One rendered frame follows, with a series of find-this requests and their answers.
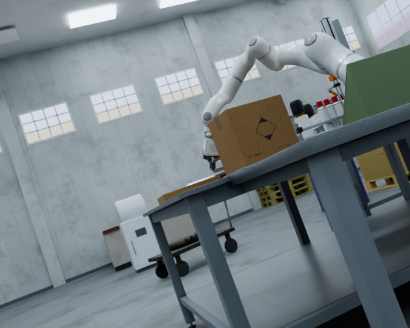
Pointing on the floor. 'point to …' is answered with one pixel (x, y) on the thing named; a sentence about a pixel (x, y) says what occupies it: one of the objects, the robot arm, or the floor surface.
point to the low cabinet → (112, 236)
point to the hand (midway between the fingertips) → (212, 166)
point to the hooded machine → (137, 232)
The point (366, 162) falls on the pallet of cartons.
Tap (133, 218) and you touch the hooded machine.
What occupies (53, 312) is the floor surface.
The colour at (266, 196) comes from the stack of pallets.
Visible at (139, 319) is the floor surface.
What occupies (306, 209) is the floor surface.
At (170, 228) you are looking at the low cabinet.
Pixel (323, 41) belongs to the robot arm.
